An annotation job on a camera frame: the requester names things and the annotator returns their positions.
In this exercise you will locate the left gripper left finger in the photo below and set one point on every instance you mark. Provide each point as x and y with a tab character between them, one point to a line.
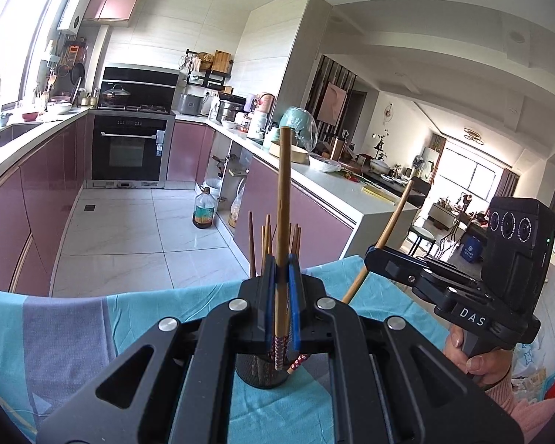
174	384

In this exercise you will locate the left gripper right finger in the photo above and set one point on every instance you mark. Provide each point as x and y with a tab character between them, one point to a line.
389	384

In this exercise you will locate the person right hand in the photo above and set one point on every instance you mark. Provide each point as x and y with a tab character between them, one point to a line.
490	367

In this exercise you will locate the black mesh utensil cup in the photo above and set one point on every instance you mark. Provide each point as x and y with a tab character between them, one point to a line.
259	372

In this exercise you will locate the blue grey striped tablecloth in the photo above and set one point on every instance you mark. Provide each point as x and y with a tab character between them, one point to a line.
49	348

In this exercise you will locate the oil bottle on floor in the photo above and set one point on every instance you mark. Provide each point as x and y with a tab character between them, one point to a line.
204	209

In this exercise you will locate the black built-in oven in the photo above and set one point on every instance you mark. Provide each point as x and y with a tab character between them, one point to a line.
129	149

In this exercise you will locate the teal food cover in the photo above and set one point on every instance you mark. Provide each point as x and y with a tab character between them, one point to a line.
303	125

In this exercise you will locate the pink thermos kettle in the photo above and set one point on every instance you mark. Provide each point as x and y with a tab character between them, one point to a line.
264	108

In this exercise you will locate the black range hood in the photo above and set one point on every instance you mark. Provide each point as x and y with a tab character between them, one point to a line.
138	88

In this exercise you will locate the white water heater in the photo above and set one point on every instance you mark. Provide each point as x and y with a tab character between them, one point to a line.
72	16

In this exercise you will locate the black wall spice rack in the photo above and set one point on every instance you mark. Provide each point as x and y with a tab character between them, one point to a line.
207	70

